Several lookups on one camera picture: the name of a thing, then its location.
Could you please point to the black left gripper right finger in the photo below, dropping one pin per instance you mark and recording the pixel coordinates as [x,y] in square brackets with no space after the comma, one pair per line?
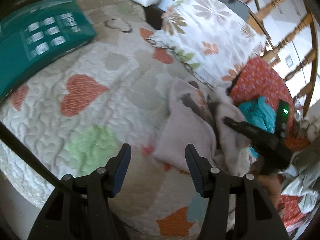
[212,183]

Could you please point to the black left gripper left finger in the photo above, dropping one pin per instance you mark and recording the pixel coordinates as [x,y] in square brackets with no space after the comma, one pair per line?
[102,184]

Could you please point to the pale lilac garment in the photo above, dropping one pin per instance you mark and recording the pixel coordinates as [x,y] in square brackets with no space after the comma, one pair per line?
[195,118]

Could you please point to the white grey crumpled clothes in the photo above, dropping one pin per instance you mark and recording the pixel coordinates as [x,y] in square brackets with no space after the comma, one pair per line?
[303,173]

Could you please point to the turquoise folded garment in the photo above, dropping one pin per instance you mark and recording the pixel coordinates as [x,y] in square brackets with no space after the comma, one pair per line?
[258,113]

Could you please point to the red floral pillow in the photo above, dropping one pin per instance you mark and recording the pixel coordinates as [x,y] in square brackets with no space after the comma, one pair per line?
[255,79]

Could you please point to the heart patterned quilt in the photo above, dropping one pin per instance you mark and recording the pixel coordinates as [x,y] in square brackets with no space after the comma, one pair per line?
[76,113]

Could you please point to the white floral pillow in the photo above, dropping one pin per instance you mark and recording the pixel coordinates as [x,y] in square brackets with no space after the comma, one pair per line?
[209,38]

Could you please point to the teal cardboard box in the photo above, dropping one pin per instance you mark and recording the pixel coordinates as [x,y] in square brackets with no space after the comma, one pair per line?
[38,34]

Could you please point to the wooden headboard rail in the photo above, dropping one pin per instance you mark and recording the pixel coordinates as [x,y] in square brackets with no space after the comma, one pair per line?
[292,46]

